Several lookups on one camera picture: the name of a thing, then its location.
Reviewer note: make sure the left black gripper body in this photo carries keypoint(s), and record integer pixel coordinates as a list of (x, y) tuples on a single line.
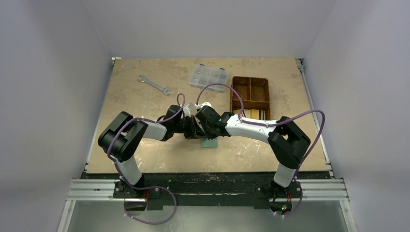
[(187, 127)]

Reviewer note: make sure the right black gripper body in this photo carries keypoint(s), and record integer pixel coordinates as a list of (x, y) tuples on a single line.
[(205, 128)]

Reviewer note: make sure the brown woven basket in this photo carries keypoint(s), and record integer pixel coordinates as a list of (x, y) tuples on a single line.
[(254, 93)]

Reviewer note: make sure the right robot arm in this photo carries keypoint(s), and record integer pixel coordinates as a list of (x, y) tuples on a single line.
[(287, 141)]

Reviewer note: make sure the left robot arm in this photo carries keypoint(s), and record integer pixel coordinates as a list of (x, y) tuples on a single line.
[(121, 138)]

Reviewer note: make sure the clear plastic organizer box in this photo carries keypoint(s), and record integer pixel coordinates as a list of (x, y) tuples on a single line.
[(203, 75)]

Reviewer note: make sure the silver open-end wrench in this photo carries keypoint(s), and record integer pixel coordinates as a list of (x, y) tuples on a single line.
[(144, 79)]

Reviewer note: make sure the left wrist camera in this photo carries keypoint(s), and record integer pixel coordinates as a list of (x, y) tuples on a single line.
[(187, 110)]

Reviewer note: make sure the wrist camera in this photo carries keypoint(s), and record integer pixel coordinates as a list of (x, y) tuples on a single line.
[(200, 106), (187, 110)]

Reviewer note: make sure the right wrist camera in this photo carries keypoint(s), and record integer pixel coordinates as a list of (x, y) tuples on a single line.
[(200, 106)]

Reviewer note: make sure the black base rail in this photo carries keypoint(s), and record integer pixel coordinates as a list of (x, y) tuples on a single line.
[(237, 189)]

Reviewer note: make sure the aluminium frame rail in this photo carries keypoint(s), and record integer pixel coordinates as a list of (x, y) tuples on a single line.
[(323, 186)]

